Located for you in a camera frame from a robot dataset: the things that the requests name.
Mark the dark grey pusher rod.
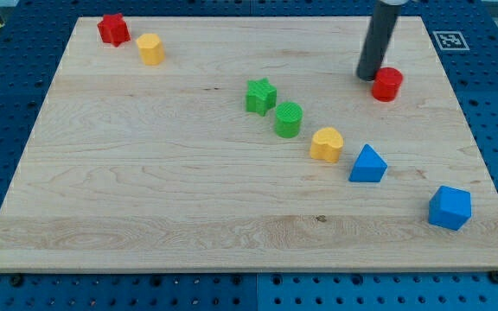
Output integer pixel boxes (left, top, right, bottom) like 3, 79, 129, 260
356, 0, 402, 81

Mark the green star block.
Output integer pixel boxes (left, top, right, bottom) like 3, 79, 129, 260
246, 78, 277, 117

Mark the red star block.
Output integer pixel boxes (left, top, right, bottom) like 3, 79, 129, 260
97, 13, 131, 47

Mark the red cylinder block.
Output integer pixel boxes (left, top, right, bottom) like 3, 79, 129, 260
371, 67, 404, 102

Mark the white fiducial marker tag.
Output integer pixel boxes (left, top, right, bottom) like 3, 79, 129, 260
433, 30, 469, 51

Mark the yellow heart block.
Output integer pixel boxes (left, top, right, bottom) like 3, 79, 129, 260
310, 127, 344, 163

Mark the green cylinder block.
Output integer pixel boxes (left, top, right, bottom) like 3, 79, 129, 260
274, 102, 303, 138

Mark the blue triangle block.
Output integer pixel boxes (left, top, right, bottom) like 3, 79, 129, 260
348, 144, 388, 182

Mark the blue cube block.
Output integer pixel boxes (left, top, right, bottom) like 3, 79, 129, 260
428, 186, 472, 231

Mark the yellow hexagon block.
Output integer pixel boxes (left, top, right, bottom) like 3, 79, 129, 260
136, 33, 165, 66

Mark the wooden board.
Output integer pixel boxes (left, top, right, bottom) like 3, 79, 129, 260
0, 16, 498, 274

